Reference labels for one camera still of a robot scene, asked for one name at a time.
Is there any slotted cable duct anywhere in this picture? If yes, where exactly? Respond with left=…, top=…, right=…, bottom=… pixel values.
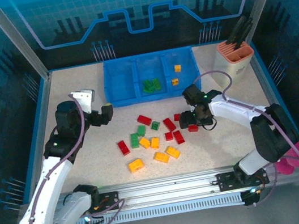
left=72, top=190, right=247, bottom=224

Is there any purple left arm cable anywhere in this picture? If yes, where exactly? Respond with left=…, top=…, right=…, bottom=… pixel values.
left=1, top=91, right=103, bottom=224

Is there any small magenta cup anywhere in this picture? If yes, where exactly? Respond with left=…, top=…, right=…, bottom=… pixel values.
left=274, top=155, right=297, bottom=177

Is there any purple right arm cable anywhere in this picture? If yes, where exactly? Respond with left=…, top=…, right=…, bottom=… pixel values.
left=190, top=58, right=299, bottom=179

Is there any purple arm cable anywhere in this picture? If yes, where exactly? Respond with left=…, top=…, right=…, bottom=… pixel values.
left=1, top=91, right=103, bottom=224
left=190, top=58, right=299, bottom=179

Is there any blue table rim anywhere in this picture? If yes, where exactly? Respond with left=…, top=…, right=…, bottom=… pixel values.
left=1, top=28, right=299, bottom=204

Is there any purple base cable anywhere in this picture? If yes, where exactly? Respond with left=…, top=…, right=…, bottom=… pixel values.
left=245, top=162, right=283, bottom=208
left=82, top=198, right=130, bottom=224

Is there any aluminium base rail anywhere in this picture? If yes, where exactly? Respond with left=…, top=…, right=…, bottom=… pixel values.
left=14, top=153, right=299, bottom=224

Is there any cream knife block pink top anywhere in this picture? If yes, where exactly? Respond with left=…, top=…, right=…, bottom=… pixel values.
left=208, top=36, right=260, bottom=90

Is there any black handled knife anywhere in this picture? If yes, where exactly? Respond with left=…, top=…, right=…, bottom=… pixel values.
left=235, top=24, right=258, bottom=47
left=230, top=17, right=258, bottom=46
left=222, top=15, right=251, bottom=45

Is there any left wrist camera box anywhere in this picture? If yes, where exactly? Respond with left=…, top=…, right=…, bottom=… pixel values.
left=70, top=86, right=98, bottom=116

